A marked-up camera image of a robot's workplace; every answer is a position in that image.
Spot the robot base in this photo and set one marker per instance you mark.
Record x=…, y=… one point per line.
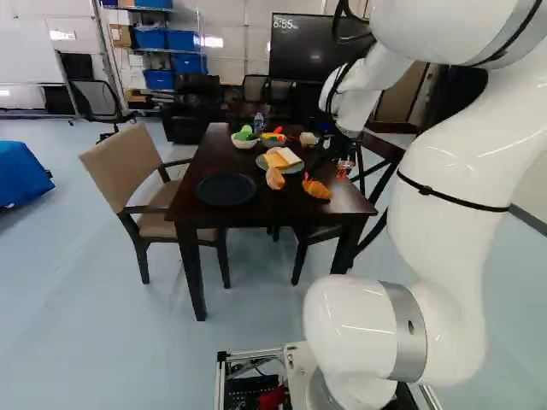
x=239, y=380

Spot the clear water bottle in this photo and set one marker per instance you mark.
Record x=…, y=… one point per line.
x=258, y=123

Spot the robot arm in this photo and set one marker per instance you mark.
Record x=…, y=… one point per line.
x=444, y=239

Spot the blue beanbag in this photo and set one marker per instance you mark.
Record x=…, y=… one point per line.
x=21, y=171

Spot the green vegetable toy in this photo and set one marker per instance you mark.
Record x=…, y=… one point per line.
x=245, y=132

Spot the fried shrimp toy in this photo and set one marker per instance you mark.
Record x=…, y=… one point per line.
x=318, y=190

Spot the dark wooden table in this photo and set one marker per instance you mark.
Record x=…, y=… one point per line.
x=239, y=213

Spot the grey-green plate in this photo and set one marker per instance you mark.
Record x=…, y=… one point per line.
x=295, y=168

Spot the yellow sandwich toy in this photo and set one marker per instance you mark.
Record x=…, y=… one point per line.
x=282, y=158

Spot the beige upholstered wooden chair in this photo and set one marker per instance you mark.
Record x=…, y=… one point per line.
x=124, y=171

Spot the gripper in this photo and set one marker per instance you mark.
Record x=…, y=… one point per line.
x=355, y=147

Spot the dark table with crossed legs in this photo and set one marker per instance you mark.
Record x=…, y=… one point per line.
x=384, y=145

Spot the metal shelf with blue bins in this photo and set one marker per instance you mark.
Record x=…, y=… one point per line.
x=166, y=42

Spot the small white cup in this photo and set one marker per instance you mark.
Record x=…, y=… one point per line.
x=307, y=139

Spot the large black screen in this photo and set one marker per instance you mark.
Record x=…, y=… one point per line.
x=299, y=51

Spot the tan croissant toy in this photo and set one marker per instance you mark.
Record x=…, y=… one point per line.
x=275, y=178

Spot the white bowl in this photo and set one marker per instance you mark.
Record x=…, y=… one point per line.
x=244, y=143

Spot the black mesh office chair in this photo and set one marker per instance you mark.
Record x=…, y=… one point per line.
x=96, y=100

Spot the dark wooden chair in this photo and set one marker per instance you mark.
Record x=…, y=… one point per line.
x=316, y=232

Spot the black empty plate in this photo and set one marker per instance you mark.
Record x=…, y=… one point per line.
x=225, y=189

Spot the black armchair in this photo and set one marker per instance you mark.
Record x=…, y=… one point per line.
x=188, y=115

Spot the grey bowl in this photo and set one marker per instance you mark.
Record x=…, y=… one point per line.
x=273, y=143

